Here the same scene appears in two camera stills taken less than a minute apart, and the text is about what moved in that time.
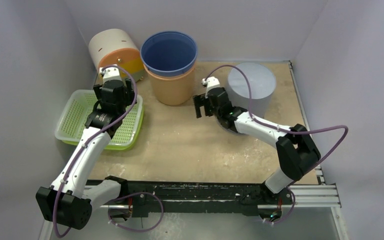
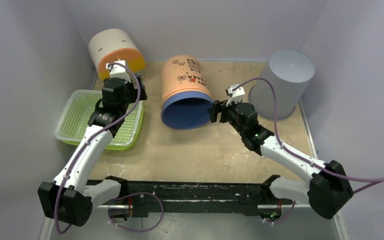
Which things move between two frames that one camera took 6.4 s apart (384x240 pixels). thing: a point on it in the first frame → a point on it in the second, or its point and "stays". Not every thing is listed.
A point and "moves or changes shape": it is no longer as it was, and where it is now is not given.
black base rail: [142, 199] stays
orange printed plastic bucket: [173, 90] → [183, 73]
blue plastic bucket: [169, 53] → [187, 110]
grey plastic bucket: [250, 86] moves or changes shape
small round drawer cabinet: [110, 47] stays
